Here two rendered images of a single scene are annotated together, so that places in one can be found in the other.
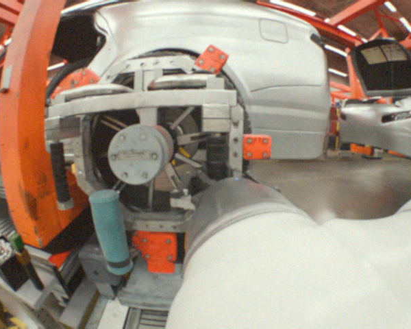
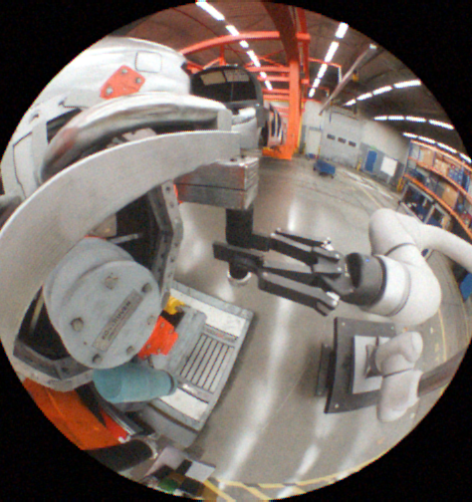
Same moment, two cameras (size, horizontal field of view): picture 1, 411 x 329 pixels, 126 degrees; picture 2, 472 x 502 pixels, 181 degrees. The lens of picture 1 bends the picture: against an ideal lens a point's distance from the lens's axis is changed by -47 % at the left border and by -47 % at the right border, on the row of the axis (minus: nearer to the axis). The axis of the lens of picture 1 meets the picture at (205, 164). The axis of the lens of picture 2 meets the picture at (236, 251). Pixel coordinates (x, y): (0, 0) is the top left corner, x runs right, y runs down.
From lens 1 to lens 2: 0.32 m
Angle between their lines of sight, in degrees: 64
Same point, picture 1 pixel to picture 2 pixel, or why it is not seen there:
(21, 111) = not seen: outside the picture
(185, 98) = (196, 152)
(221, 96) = (231, 141)
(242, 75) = not seen: hidden behind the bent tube
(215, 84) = (226, 121)
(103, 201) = (126, 386)
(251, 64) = not seen: hidden behind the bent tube
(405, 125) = (243, 127)
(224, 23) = (99, 61)
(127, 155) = (111, 332)
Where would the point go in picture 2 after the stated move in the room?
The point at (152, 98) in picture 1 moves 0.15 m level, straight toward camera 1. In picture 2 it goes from (121, 173) to (424, 215)
